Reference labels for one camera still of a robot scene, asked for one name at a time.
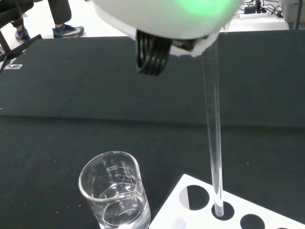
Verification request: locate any black bench cloth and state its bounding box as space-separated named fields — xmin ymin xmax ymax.
xmin=0 ymin=30 xmax=305 ymax=229

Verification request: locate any black chair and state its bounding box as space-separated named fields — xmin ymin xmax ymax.
xmin=0 ymin=0 xmax=42 ymax=63

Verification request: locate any person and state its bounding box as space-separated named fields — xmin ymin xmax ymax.
xmin=9 ymin=0 xmax=85 ymax=43

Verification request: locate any white power strip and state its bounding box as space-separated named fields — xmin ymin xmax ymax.
xmin=239 ymin=11 xmax=269 ymax=20

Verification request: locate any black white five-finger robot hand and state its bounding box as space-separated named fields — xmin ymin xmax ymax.
xmin=91 ymin=0 xmax=245 ymax=77

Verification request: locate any clear cloth clip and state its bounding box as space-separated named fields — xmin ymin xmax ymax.
xmin=4 ymin=63 xmax=23 ymax=71

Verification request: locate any white test tube rack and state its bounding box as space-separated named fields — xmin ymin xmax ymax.
xmin=149 ymin=173 xmax=305 ymax=229

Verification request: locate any clear glass beaker with water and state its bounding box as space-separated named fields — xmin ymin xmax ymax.
xmin=78 ymin=150 xmax=152 ymax=229

